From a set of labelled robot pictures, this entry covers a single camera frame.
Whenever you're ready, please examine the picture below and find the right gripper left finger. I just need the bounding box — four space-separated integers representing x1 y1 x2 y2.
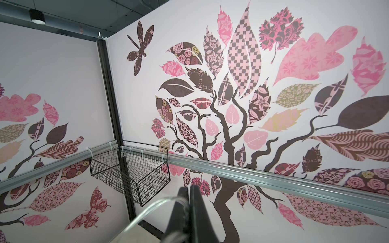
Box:
161 186 189 243

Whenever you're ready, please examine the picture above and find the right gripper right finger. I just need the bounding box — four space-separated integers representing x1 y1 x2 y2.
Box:
189 185 219 243

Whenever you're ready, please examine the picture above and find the black wire basket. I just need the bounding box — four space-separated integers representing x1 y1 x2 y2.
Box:
89 140 171 207

